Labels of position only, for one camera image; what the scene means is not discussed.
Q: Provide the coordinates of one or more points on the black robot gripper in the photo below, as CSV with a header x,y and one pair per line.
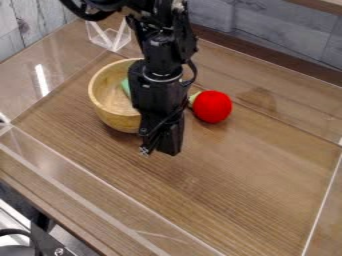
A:
x,y
159,101

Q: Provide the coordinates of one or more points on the green rectangular stick block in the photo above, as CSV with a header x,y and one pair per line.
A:
x,y
125,87

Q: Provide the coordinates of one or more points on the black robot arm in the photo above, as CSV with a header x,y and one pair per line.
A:
x,y
168,44

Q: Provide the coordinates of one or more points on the light wooden bowl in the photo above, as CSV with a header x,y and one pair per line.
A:
x,y
108,98

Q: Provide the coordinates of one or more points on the red toy strawberry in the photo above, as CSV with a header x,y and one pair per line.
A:
x,y
211,106

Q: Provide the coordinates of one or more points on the clear acrylic corner bracket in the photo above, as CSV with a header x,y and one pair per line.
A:
x,y
108,38

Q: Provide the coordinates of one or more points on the black metal table bracket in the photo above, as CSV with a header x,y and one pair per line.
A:
x,y
49,246

